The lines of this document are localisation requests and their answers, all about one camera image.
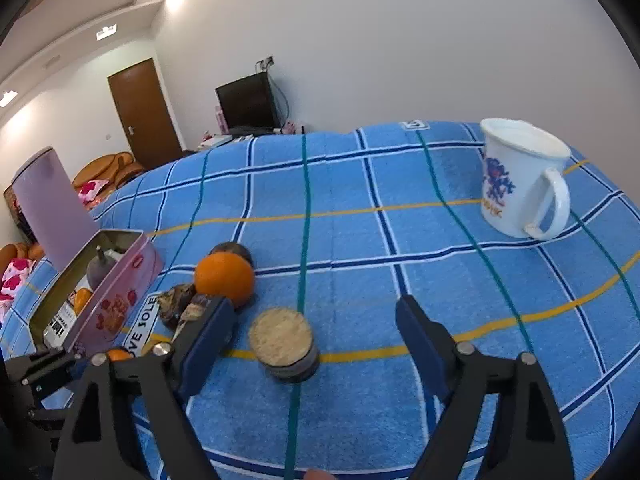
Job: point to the white wall outlet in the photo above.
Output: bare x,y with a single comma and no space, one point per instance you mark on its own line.
266,63

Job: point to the cluttered white television stand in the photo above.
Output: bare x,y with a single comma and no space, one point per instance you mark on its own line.
220,139

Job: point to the dark brown round fruit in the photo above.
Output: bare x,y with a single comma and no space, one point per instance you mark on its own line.
227,250

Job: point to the large orange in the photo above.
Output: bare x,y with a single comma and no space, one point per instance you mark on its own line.
222,277

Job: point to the ceiling air vent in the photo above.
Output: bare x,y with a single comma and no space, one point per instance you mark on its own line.
52,61

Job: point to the pink electric kettle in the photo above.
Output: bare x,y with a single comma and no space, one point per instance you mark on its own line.
50,210

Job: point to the black television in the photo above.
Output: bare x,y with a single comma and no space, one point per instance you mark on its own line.
247,105

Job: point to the brown wooden door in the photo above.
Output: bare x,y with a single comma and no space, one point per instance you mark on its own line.
145,120

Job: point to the white printed mug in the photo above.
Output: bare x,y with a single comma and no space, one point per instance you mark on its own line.
505,210

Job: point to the person's right hand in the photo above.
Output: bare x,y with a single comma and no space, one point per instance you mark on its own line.
317,475

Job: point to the brown leather sofa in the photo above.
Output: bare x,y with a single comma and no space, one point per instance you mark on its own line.
22,251
115,165

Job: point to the pink floral cushion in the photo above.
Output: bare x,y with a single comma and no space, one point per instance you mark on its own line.
15,280
95,190

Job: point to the cluttered dark rack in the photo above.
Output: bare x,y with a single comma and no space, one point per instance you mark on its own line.
20,215

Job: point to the blue plaid blanket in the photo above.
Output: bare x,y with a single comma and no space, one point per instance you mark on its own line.
350,260

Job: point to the square ceiling panel light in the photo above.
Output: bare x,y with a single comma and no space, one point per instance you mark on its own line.
7,97
107,31

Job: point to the dark purple stemmed fruit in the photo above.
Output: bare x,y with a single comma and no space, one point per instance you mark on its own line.
102,272

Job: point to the white printed card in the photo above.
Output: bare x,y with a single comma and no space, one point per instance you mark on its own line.
60,327

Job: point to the brown wrinkled dried fruit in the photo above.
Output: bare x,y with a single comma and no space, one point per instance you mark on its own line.
175,302

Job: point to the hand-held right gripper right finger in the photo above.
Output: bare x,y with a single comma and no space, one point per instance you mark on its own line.
425,345

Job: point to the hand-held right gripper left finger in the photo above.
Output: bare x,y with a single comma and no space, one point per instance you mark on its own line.
205,355

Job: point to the pink bottle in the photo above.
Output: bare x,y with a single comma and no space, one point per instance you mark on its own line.
220,120

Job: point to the pink tin box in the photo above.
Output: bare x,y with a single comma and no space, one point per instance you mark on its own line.
115,305

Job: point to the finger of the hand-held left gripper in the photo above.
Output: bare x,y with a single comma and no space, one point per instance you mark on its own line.
50,414
45,369

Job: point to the tan brown round fruit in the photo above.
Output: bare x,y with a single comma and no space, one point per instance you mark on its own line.
280,335

